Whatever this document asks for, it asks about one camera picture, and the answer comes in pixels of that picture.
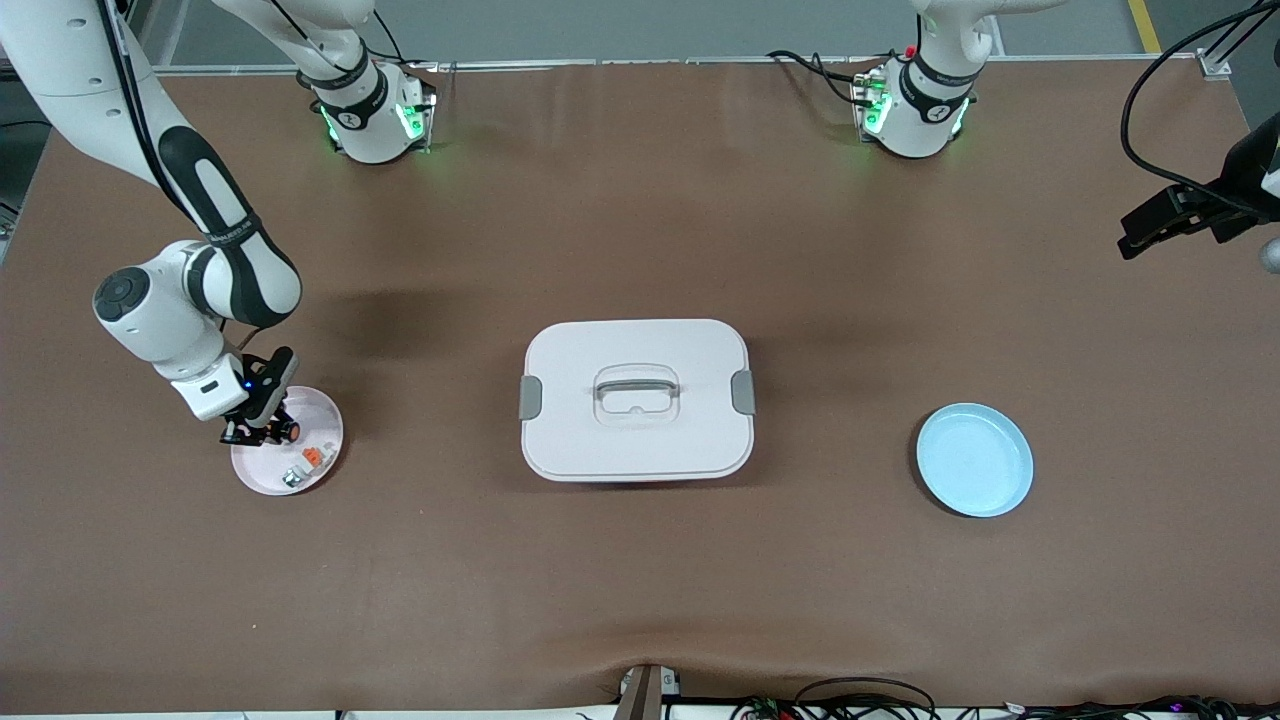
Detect white lidded storage box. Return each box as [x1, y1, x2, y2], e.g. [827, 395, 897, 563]
[519, 318, 758, 484]

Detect grey box lid handle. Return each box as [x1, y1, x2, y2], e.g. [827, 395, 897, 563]
[594, 366, 682, 401]

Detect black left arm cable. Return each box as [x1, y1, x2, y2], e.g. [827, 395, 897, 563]
[1119, 0, 1280, 217]

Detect black right arm base cable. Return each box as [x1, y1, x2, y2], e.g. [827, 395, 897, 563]
[340, 8, 441, 77]

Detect brown camera support post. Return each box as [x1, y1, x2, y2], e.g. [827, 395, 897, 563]
[614, 662, 682, 720]

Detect aluminium frame corner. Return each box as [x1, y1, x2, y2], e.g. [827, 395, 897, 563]
[1195, 0, 1280, 83]

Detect black left arm base cables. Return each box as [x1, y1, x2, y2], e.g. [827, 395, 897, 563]
[766, 47, 887, 107]

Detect tangled black cables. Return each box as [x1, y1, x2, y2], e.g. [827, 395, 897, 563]
[730, 676, 1280, 720]

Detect light blue round plate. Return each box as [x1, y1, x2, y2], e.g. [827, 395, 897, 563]
[916, 402, 1036, 519]

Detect pink round plate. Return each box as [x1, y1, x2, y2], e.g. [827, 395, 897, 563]
[230, 386, 345, 497]

